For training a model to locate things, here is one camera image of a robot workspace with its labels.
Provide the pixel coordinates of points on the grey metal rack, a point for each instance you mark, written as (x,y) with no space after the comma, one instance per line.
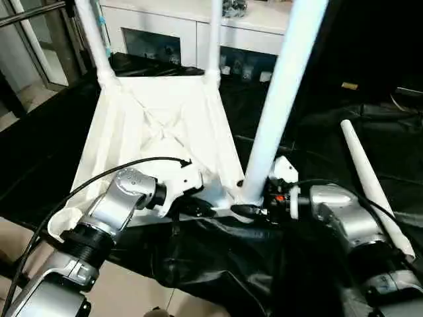
(36,46)

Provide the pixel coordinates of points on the black backdrop cloth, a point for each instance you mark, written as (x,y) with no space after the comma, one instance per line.
(370,43)

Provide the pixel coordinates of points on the grey crumpled bag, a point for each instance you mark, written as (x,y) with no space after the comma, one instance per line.
(234,6)

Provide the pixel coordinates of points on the white plastic table top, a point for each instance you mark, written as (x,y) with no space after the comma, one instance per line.
(148,105)

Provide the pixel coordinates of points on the white plastic table leg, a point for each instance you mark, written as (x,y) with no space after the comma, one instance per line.
(287,82)
(360,158)
(96,43)
(215,39)

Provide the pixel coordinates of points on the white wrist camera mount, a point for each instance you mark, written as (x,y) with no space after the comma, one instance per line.
(284,168)
(181,181)

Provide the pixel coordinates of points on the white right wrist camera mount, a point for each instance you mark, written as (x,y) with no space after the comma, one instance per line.
(284,168)

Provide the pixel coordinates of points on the black work mat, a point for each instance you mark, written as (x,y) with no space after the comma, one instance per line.
(380,138)

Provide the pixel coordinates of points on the small tan label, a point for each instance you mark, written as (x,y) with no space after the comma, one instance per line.
(349,86)

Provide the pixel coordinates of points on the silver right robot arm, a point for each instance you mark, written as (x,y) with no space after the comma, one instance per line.
(347,214)

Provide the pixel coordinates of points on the white glass-door sideboard cabinet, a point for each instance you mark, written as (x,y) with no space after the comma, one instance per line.
(165,23)

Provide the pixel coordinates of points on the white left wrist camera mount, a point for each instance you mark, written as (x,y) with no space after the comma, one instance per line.
(181,181)

